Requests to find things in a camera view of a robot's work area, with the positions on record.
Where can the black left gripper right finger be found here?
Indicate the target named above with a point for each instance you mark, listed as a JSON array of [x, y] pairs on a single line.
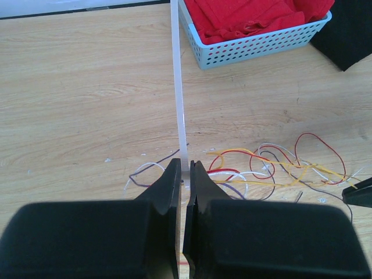
[[230, 238]]

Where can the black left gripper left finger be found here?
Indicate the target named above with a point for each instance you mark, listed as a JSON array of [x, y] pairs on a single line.
[[135, 238]]

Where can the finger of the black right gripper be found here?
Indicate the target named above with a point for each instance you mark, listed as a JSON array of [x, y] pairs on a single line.
[[359, 195]]

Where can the white zip tie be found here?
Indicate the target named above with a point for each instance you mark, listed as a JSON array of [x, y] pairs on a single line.
[[178, 90]]

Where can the black folded cloth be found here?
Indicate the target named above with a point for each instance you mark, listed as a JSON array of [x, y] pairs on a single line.
[[346, 38]]

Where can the light blue perforated basket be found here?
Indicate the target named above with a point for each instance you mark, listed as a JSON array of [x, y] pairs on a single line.
[[224, 53]]

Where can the red cloth in basket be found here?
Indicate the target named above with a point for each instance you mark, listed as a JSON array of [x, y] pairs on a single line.
[[224, 20]]

